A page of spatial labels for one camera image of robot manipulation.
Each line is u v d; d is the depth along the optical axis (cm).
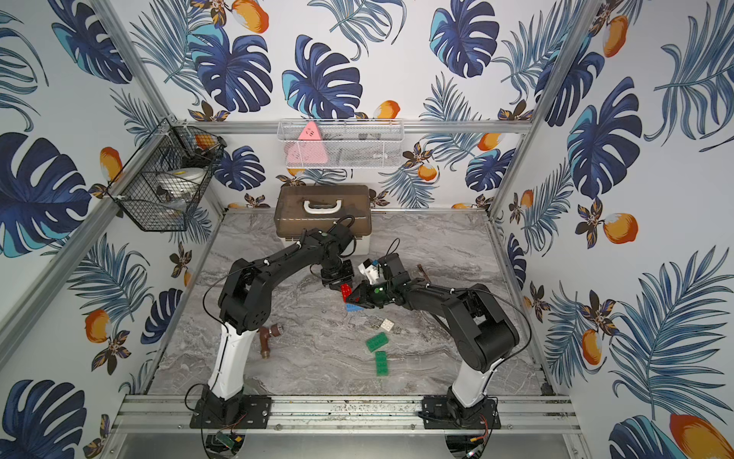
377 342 86
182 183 80
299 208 94
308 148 90
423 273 103
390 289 75
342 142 93
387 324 88
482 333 48
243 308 56
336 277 85
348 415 75
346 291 92
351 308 92
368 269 86
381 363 82
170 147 95
